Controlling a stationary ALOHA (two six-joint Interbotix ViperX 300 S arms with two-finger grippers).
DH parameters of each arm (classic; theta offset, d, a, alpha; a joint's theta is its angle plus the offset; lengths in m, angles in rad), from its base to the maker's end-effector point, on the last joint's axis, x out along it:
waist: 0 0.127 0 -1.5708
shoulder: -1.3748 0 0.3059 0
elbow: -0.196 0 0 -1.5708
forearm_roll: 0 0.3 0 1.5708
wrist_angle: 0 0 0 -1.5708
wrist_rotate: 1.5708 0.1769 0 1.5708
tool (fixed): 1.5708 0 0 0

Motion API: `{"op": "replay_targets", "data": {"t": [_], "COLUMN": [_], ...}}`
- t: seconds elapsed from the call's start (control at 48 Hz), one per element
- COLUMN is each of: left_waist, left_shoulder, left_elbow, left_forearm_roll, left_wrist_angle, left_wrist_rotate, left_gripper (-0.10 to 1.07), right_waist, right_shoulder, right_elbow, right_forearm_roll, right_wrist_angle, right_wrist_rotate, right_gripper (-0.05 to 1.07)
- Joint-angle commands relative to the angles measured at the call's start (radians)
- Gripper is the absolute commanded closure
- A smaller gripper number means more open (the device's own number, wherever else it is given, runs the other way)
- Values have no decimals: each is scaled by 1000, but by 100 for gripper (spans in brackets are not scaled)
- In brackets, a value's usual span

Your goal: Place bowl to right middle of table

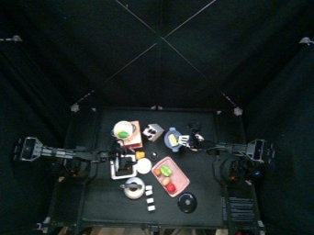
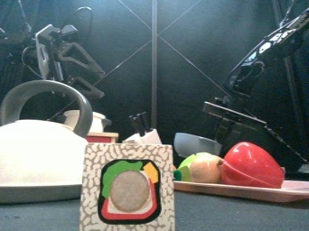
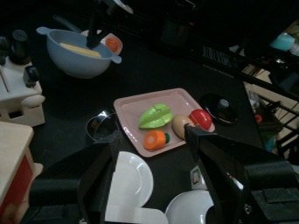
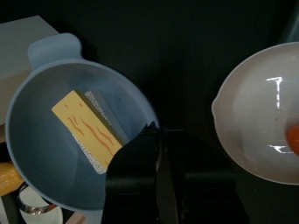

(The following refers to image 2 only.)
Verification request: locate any small white toy pot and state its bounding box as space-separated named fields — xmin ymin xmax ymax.
xmin=61 ymin=109 xmax=114 ymax=134

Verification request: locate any white toy knife block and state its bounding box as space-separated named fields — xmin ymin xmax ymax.
xmin=122 ymin=128 xmax=164 ymax=145

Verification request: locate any sandwich print cardboard box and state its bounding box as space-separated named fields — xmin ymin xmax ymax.
xmin=79 ymin=143 xmax=177 ymax=231

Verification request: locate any grey bowl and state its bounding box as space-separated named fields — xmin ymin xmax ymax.
xmin=173 ymin=132 xmax=224 ymax=159

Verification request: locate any pink wooden tray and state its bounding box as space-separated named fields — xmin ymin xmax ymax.
xmin=173 ymin=179 xmax=309 ymax=203

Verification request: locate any white kettle grey handle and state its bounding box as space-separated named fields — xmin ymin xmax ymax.
xmin=0 ymin=79 xmax=95 ymax=205

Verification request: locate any red wooden toy box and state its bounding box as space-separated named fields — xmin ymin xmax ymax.
xmin=85 ymin=132 xmax=121 ymax=144

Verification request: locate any black toy knife handle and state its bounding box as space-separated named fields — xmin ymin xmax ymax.
xmin=140 ymin=111 xmax=153 ymax=134
xmin=129 ymin=115 xmax=142 ymax=137
xmin=134 ymin=115 xmax=146 ymax=137

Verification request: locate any red toy pepper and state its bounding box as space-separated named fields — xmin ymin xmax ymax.
xmin=220 ymin=141 xmax=287 ymax=189

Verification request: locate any grey vertical frame pole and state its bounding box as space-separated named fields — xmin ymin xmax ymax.
xmin=152 ymin=0 xmax=158 ymax=130

